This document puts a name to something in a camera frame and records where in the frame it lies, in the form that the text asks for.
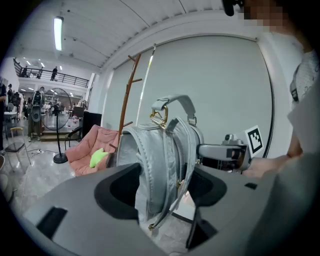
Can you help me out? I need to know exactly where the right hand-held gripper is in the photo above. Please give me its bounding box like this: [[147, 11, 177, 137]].
[[197, 124, 265, 176]]

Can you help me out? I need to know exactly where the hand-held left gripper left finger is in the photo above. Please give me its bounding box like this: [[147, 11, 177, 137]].
[[94, 162, 143, 221]]

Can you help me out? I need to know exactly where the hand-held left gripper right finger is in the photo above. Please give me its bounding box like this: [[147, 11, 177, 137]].
[[185, 164, 228, 251]]

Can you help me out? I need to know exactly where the wooden coat rack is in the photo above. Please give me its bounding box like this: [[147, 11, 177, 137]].
[[109, 52, 143, 152]]

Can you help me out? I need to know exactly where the person's right forearm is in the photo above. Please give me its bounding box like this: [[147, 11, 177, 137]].
[[242, 134, 305, 179]]

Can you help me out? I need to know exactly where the green star pillow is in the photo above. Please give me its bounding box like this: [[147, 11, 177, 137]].
[[89, 147, 109, 169]]

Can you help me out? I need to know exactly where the pink padded chair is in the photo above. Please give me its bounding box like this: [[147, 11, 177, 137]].
[[65, 124, 121, 177]]

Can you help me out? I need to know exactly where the black standing fan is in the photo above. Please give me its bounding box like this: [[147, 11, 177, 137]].
[[41, 87, 71, 165]]

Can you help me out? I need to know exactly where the black chair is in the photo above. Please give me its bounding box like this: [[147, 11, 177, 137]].
[[64, 126, 83, 151]]

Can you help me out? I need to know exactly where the black cabinet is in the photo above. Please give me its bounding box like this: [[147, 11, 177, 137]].
[[82, 111, 103, 141]]

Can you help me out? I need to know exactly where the person's white dotted shirt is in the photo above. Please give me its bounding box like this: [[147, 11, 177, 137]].
[[259, 32, 320, 156]]

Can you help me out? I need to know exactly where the black balcony railing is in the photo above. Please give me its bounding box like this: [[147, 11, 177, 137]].
[[13, 57, 90, 88]]

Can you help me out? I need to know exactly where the ceiling tube light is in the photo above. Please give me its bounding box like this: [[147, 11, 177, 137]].
[[53, 16, 65, 52]]

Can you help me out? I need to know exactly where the black head-worn camera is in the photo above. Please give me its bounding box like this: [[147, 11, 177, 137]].
[[221, 0, 245, 17]]

